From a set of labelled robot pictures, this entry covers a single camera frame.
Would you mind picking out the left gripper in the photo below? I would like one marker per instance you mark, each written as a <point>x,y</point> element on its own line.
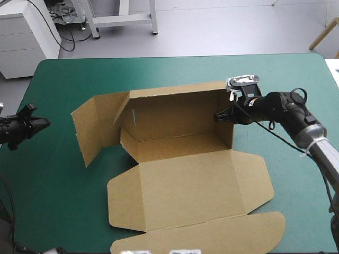
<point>20,124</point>

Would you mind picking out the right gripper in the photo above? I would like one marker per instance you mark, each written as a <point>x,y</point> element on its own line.
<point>247,111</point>

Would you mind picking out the brown cardboard box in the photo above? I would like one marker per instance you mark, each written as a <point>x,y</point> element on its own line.
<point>185,169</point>

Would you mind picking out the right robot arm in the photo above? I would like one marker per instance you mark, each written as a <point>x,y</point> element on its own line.
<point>304,124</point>

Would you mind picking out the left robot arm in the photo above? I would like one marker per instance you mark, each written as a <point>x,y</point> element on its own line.
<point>3,131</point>

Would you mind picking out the white drawer cabinet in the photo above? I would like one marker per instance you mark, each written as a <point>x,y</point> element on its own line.
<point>23,39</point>

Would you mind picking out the white side table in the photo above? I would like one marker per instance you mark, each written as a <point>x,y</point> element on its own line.
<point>333,71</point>

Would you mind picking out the wooden chair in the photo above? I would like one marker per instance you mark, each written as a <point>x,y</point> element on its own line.
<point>324,34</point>

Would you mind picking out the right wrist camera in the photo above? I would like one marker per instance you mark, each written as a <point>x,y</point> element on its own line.
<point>242,80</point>

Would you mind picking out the white table frame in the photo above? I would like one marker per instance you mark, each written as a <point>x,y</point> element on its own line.
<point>121,19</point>

